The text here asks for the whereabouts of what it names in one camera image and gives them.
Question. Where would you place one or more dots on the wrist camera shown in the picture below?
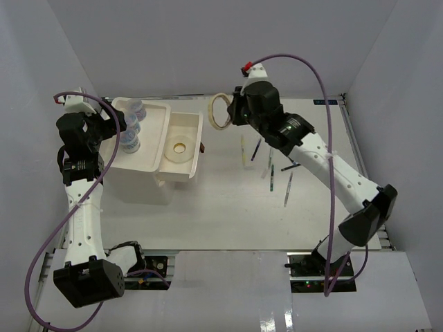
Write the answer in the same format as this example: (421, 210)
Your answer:
(75, 104)
(254, 73)

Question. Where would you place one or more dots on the dark green pen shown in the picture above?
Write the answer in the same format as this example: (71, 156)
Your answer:
(271, 186)

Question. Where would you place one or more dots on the white top drawer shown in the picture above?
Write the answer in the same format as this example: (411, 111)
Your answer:
(186, 124)

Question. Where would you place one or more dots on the clear jar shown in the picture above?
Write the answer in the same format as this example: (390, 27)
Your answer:
(132, 122)
(136, 106)
(129, 141)

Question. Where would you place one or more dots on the yellow highlighter pen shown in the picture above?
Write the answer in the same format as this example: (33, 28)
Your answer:
(243, 151)

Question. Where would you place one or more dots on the grey clear pen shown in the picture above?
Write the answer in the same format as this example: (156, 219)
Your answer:
(288, 189)

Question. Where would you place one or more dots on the black pen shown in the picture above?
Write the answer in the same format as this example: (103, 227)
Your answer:
(287, 168)

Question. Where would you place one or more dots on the light green pen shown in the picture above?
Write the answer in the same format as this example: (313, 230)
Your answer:
(270, 158)

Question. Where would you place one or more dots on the white wide tape roll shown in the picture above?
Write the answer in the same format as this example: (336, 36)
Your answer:
(179, 149)

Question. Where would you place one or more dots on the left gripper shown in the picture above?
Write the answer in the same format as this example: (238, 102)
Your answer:
(109, 125)

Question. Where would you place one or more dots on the purple pen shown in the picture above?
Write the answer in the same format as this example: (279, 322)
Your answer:
(255, 151)

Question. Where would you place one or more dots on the beige thin tape roll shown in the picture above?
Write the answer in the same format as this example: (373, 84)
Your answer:
(211, 117)

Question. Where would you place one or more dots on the white three-drawer storage box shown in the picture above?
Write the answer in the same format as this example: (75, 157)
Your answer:
(132, 177)

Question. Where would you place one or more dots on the blue table label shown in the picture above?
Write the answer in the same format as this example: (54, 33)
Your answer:
(323, 102)

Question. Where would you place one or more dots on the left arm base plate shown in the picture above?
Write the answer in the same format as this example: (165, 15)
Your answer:
(154, 274)

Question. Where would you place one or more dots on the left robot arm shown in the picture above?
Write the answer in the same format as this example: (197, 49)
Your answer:
(90, 274)

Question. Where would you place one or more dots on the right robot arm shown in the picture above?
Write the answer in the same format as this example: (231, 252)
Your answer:
(368, 205)

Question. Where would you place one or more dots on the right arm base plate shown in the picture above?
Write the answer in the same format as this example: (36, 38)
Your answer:
(307, 277)

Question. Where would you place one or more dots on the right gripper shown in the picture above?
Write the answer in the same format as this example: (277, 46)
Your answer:
(233, 110)

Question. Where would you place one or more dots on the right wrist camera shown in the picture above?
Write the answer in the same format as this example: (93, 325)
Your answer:
(254, 73)

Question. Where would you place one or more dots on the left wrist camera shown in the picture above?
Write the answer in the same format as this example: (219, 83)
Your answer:
(75, 104)

